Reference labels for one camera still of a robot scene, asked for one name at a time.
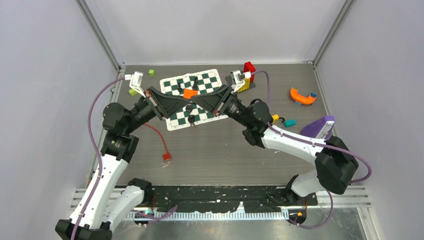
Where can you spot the purple white device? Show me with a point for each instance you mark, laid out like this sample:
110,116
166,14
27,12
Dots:
319,129

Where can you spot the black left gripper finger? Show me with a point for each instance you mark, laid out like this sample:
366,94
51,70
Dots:
171,106
169,94

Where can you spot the yellow building block tower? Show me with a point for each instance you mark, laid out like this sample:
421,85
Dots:
245,86

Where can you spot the orange curved toy track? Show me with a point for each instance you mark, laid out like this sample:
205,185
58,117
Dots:
301,99

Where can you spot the black keys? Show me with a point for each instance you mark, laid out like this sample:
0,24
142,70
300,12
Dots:
191,118

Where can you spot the teal cube block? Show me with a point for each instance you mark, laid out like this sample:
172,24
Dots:
290,123

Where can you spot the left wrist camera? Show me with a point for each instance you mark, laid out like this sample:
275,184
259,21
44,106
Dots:
135,82

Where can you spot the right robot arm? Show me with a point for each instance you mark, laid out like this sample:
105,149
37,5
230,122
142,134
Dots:
334,165

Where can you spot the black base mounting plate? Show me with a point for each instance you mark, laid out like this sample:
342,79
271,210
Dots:
222,198

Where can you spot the small green cube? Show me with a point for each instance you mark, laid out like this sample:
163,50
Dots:
151,72

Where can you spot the red building block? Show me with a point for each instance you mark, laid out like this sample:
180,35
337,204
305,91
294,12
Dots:
248,71

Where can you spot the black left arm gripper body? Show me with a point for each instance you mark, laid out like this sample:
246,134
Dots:
156,104

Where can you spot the light green block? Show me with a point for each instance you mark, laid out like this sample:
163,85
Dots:
132,92

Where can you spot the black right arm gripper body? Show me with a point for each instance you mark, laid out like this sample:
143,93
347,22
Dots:
224,104

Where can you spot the dark grey building baseplate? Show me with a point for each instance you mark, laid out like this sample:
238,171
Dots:
230,82

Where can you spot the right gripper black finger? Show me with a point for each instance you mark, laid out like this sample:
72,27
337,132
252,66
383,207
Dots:
210,104
206,95

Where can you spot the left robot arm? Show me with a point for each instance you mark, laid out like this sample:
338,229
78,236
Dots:
95,218

